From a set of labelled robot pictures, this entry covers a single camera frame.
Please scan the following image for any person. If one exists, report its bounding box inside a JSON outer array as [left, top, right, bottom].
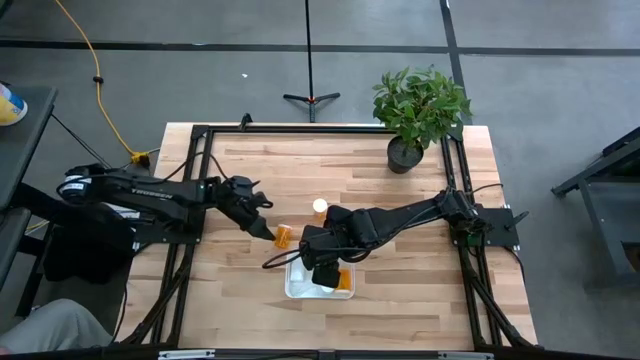
[[0, 298, 114, 357]]

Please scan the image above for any black plant pot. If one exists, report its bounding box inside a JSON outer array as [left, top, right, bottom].
[[386, 134, 425, 175]]

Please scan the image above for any black tripod stand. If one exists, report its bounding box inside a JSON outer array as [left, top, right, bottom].
[[282, 0, 341, 124]]

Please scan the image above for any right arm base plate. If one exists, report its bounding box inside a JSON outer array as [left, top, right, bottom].
[[452, 204, 530, 250]]

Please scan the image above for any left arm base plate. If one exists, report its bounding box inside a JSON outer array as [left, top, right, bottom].
[[127, 207, 207, 247]]

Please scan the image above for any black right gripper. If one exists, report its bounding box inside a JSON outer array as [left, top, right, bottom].
[[299, 224, 346, 289]]

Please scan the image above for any white plastic basket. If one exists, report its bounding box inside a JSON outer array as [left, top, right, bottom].
[[284, 254, 356, 300]]

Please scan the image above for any black chair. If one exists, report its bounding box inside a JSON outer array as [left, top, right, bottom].
[[14, 202, 139, 319]]

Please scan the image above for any yellow blue white object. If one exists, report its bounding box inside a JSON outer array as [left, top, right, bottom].
[[0, 82, 29, 127]]

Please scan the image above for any black side table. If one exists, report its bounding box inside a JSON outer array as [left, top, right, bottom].
[[0, 84, 59, 211]]

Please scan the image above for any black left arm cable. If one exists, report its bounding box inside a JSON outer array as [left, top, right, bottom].
[[162, 149, 232, 185]]

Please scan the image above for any green leafy plant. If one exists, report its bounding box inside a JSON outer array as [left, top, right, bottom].
[[372, 64, 474, 151]]

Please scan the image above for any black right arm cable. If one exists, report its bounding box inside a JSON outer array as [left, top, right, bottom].
[[262, 247, 374, 271]]

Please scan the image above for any black metal cart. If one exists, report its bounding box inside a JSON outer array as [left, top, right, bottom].
[[551, 127, 640, 281]]

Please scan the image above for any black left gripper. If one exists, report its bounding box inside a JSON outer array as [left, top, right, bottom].
[[215, 174, 277, 242]]

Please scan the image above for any black aluminium table frame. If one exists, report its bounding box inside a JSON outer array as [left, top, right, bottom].
[[119, 123, 539, 351]]

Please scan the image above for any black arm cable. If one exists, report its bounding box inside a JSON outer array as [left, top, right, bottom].
[[162, 149, 232, 185], [262, 247, 374, 271]]

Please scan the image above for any yellow cable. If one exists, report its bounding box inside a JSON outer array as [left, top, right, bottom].
[[53, 0, 152, 167]]

